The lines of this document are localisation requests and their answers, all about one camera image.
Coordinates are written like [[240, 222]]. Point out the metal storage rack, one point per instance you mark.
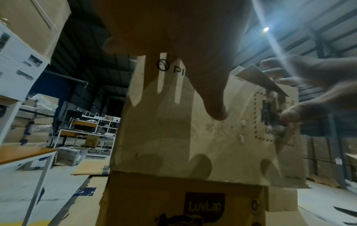
[[25, 154]]

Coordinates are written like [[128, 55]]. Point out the dark brown cardboard carton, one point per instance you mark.
[[139, 198]]

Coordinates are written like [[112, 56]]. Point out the tall brown shelf carton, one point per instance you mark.
[[28, 19]]

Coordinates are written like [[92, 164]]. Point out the carton with orange label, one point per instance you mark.
[[167, 136]]

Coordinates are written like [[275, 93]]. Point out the white printed carton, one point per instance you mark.
[[16, 66]]

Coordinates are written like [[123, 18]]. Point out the person's left hand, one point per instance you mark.
[[181, 28]]

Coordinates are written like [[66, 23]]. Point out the small wrapped floor carton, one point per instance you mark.
[[69, 156]]

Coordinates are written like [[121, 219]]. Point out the pile of wrapped shelf cartons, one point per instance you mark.
[[39, 119]]

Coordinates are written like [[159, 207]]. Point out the person's right hand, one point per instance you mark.
[[337, 83]]

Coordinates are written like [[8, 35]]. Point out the distant white shelf rack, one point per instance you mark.
[[83, 125]]

